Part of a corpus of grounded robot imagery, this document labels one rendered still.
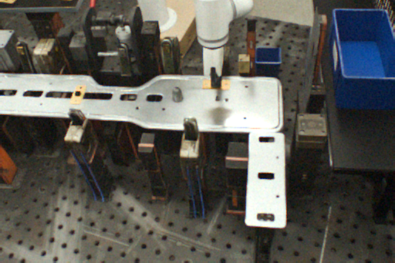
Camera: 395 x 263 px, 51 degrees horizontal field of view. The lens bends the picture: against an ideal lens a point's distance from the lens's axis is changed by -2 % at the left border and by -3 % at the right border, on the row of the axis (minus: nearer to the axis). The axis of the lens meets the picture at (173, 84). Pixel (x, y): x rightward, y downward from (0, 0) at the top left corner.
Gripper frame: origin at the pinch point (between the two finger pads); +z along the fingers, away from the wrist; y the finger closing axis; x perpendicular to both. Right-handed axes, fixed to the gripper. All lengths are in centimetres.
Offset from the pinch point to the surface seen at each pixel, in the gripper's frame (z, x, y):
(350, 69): 6.2, 41.0, -11.7
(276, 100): 9.5, 18.2, -0.5
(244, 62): 3.3, 8.1, -10.9
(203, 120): 9.5, -3.6, 8.5
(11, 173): 35, -76, 17
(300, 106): 9.5, 25.3, 1.7
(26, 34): 40, -107, -68
